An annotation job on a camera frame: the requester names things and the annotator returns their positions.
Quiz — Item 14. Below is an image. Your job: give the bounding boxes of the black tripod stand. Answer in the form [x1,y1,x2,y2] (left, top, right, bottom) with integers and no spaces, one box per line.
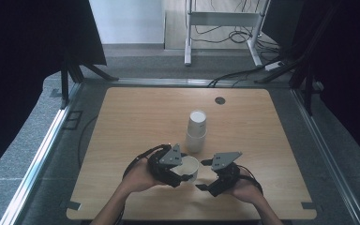
[59,52,120,111]

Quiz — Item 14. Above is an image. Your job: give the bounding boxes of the black metal stand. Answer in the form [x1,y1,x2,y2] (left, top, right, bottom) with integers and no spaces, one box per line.
[254,0,342,117]

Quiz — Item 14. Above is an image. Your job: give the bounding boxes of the right hand-held gripper cable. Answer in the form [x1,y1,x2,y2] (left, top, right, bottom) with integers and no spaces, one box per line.
[237,164,264,196]

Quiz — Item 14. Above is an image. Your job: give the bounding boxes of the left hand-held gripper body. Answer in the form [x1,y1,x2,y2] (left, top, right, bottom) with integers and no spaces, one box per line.
[147,142,186,189]

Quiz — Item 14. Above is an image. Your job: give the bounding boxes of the left hand-held gripper cable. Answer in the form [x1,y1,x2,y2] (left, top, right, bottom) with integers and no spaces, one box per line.
[114,142,173,225]

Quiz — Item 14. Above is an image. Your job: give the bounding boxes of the hand-held gripper cable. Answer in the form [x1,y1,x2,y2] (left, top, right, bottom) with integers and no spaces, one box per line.
[114,142,173,225]
[237,164,264,196]

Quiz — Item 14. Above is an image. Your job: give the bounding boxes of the person's right hand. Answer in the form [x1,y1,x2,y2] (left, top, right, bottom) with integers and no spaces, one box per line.
[227,173,264,205]

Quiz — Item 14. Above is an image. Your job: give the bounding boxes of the white paper cup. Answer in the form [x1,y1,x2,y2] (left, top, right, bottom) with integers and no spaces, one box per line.
[187,109,208,139]
[185,132,207,155]
[170,155,201,184]

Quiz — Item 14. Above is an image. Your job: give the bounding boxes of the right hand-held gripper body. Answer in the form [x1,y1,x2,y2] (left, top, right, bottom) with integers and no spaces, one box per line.
[206,151,244,199]

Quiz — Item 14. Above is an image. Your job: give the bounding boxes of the white power strip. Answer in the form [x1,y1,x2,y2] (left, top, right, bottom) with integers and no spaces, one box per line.
[263,60,285,72]

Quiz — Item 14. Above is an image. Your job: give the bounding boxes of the thin black curved cable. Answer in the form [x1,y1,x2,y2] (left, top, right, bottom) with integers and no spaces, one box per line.
[77,114,99,169]

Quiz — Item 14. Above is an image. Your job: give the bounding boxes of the person's left hand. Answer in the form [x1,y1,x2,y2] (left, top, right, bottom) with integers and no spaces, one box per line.
[120,157,171,194]

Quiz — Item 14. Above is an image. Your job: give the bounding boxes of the black tape strip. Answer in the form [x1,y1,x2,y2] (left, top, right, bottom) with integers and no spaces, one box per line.
[301,202,319,212]
[65,200,83,212]

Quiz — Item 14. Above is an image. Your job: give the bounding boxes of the black floor cables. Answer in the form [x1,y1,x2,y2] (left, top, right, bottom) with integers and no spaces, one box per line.
[192,23,283,62]

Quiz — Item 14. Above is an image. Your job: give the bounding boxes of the black curtain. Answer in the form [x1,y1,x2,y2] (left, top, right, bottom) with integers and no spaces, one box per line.
[293,0,360,173]
[0,0,108,184]

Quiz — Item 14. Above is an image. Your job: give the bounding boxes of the white metal stand frame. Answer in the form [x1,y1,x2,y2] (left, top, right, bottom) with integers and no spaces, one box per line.
[183,0,272,68]

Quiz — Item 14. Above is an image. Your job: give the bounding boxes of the aluminium floor rail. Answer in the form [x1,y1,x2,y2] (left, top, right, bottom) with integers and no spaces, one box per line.
[290,88,360,225]
[0,82,83,225]

